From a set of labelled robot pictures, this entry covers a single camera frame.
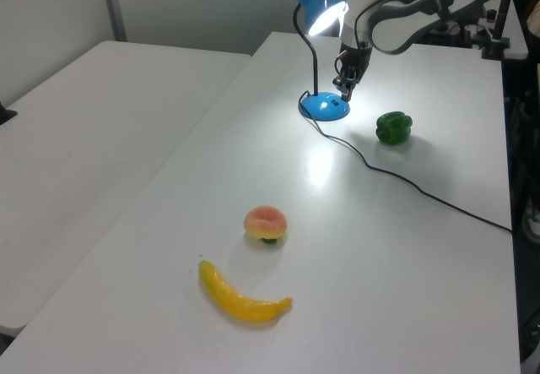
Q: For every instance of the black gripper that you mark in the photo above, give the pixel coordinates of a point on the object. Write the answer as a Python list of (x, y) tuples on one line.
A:
[(355, 61)]

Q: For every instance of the blue desk lamp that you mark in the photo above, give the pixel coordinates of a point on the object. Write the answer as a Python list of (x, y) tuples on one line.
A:
[(322, 108)]

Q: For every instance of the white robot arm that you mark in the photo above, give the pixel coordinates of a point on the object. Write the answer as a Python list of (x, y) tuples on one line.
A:
[(392, 28)]

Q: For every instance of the green bell pepper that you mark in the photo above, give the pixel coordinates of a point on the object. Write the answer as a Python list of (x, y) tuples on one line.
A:
[(393, 128)]

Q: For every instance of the black electronics box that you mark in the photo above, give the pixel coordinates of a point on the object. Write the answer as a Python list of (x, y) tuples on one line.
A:
[(451, 36)]

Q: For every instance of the pink yellow peach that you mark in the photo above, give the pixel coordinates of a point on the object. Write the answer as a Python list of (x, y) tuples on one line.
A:
[(266, 222)]

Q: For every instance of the small black orange knob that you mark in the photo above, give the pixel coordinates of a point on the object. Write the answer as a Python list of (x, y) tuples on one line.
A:
[(492, 15)]

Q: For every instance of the black clamped pole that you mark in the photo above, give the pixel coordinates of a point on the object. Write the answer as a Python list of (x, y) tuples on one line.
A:
[(502, 19)]

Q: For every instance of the white sneaker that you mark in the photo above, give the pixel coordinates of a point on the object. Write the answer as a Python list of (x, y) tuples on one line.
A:
[(531, 224)]

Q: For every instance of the yellow banana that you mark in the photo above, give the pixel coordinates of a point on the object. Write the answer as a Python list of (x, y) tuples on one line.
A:
[(240, 304)]

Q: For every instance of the black clamp at table edge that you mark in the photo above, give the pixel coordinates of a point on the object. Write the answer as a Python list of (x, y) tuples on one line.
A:
[(6, 114)]

